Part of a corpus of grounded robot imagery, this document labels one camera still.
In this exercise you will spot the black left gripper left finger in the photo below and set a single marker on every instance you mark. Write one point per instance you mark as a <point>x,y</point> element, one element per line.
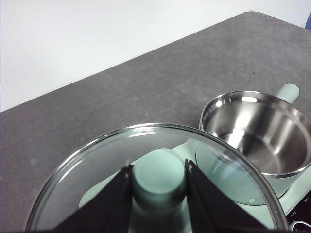
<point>104,211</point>

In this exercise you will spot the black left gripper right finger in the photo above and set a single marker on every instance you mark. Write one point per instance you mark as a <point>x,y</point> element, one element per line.
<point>213,211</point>

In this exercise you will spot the glass lid with green knob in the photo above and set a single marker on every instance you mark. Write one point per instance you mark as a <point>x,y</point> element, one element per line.
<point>158,174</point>

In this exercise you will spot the mint green steamer pot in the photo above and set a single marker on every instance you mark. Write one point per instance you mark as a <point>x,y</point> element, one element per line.
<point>257,136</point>

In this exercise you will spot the silver control knob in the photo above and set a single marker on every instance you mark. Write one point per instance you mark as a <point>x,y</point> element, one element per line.
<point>297,224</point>

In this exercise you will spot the mint green breakfast maker base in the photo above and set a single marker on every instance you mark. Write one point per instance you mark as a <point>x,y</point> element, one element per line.
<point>297,194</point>

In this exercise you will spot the blue plastic object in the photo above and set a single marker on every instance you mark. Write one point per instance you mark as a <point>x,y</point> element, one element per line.
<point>308,23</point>

